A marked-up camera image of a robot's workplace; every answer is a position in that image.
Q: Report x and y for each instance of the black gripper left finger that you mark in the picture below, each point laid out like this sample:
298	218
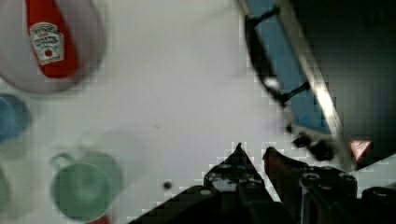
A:
234	170

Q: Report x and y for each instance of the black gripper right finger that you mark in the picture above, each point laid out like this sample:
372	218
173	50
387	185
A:
312	194

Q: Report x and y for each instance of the black toaster oven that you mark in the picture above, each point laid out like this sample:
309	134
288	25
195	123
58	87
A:
331	66

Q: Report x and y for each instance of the red tomato toy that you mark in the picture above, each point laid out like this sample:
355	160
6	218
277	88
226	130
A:
101	220

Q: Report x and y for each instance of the green mug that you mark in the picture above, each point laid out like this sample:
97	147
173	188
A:
83	189

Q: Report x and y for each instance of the red ketchup bottle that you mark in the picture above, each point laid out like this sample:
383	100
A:
50	39

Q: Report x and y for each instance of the grey round plate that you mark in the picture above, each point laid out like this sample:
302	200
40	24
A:
19	68

